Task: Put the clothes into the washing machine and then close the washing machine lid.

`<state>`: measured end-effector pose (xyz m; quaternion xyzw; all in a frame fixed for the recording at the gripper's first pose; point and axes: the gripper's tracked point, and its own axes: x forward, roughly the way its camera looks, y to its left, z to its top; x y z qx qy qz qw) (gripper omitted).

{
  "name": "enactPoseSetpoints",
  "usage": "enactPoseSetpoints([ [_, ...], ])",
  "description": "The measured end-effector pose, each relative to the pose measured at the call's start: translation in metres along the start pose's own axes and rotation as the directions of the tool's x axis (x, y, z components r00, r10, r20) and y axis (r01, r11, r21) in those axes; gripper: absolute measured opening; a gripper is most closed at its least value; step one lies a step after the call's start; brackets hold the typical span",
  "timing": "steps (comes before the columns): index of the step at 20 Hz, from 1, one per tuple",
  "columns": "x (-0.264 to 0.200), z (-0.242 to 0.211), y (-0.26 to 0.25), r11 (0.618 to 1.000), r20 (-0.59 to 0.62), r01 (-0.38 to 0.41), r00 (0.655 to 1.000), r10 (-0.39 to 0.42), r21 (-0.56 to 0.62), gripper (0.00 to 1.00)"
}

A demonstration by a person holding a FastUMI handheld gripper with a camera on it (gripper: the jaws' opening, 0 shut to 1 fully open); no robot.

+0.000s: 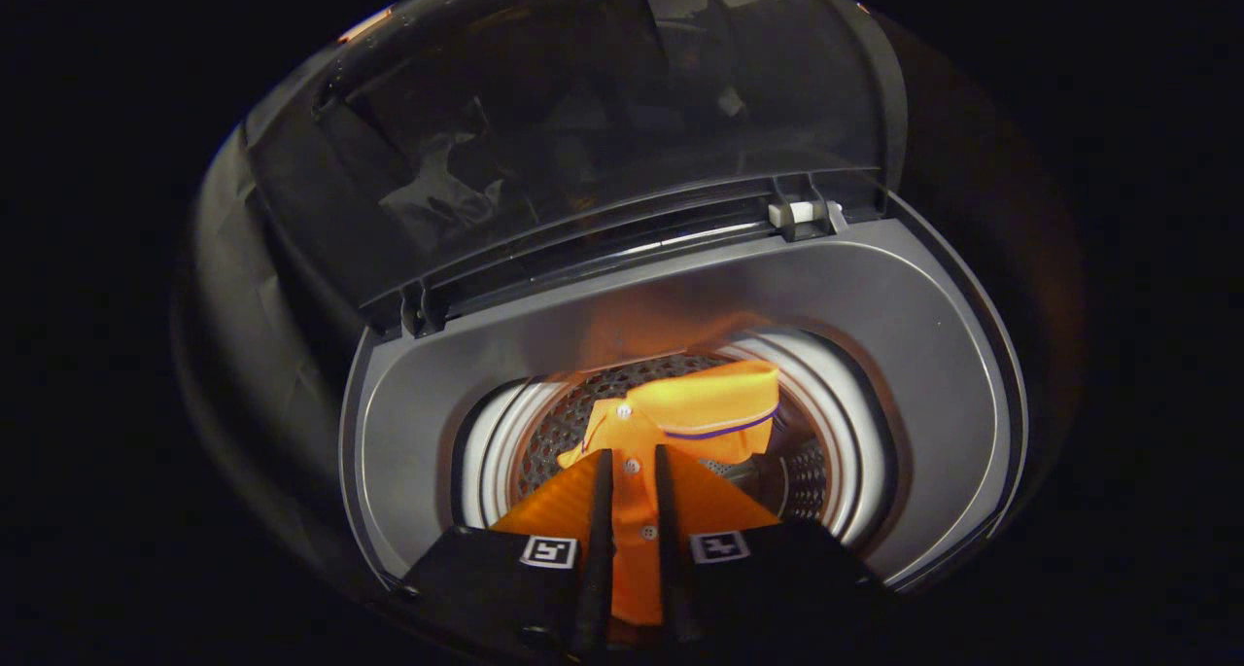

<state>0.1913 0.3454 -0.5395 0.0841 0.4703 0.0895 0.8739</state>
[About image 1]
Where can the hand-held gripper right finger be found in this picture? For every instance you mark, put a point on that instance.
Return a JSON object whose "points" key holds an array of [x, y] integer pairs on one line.
{"points": [[669, 549]]}

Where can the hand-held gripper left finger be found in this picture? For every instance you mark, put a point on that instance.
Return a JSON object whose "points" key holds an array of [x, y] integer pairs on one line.
{"points": [[598, 549]]}

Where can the yellow polo shirt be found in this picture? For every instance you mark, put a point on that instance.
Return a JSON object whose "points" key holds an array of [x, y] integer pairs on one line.
{"points": [[709, 403]]}

